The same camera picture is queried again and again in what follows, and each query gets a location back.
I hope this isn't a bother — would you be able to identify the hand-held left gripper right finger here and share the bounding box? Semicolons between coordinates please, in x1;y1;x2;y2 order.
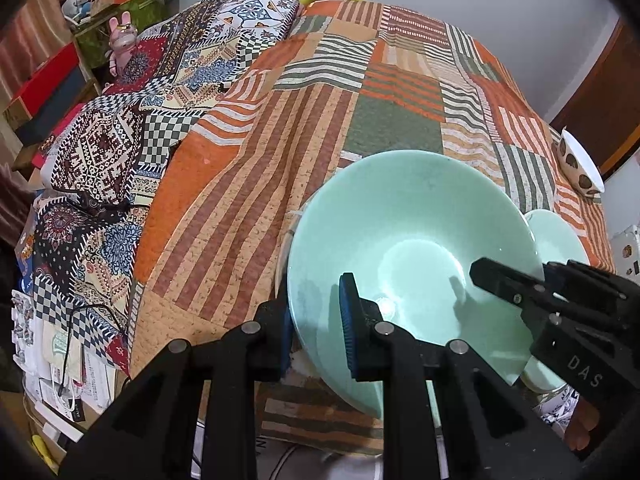
338;272;583;480

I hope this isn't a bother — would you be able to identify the patterned patchwork quilt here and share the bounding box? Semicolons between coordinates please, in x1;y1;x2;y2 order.
15;0;301;377

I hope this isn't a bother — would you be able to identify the black and white printed cloth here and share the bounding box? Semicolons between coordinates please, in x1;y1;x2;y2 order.
539;389;581;427

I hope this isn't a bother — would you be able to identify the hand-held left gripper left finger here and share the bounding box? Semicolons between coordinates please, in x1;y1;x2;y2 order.
59;276;295;480

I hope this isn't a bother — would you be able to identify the pile of papers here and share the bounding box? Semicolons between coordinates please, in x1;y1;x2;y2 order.
10;290;132;427

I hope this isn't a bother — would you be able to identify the pink bunny toy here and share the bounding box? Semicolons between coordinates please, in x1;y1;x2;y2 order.
107;11;139;81

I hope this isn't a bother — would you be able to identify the black cable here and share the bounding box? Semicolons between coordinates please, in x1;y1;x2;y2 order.
56;302;134;397

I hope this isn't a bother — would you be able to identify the green bowl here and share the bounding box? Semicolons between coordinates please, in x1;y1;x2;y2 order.
520;208;592;394

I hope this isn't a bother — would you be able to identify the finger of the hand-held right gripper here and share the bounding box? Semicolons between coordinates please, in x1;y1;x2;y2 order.
469;257;619;407
543;259;640;362

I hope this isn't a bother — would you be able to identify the green cardboard box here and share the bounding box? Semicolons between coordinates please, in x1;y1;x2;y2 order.
74;0;162;69

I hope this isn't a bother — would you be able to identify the red box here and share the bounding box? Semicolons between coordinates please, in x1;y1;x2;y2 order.
4;42;84;117

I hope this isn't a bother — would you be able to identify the brown wooden door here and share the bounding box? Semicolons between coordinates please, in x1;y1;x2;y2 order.
550;17;640;177

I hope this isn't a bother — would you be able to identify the person's right hand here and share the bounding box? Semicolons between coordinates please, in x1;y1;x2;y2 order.
562;400;604;453

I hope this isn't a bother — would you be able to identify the large white plate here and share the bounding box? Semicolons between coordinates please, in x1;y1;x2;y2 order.
275;210;323;377

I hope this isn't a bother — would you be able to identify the white electronic device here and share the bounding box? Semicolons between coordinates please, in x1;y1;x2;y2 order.
612;227;640;277

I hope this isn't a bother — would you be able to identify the green plate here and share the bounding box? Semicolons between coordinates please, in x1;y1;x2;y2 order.
287;150;547;418

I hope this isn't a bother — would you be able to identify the orange striped patchwork blanket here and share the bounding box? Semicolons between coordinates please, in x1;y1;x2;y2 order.
127;0;617;456

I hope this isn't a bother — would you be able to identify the white bowl with brown spots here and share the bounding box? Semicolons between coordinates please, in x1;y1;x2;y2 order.
557;127;606;196

